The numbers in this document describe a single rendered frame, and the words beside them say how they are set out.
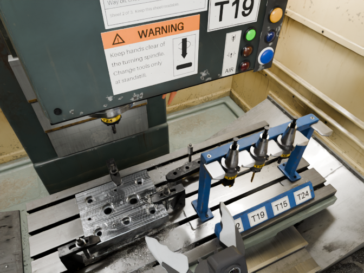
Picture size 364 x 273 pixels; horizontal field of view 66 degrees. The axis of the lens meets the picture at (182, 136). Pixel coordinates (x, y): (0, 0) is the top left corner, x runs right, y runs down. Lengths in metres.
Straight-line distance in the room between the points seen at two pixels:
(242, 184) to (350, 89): 0.61
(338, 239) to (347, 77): 0.69
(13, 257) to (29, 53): 1.22
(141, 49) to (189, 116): 1.59
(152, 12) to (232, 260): 0.35
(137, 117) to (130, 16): 0.99
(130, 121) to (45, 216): 0.55
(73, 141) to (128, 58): 0.97
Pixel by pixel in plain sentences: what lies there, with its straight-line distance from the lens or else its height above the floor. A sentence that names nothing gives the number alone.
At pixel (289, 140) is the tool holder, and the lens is 0.98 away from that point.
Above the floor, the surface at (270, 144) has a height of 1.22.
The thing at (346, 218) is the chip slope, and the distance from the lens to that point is 1.47.
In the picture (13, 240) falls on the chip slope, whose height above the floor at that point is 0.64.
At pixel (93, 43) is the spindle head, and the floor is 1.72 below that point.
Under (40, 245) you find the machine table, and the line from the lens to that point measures 1.21.
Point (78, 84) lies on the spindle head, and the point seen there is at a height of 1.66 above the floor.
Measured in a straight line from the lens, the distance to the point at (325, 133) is 1.10.
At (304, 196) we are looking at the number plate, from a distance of 1.26.
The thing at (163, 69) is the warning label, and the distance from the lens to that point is 0.49.
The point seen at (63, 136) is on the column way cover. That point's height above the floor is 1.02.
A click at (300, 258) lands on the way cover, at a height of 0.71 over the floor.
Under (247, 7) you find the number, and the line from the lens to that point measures 0.52.
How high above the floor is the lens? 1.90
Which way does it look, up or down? 45 degrees down
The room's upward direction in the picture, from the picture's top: straight up
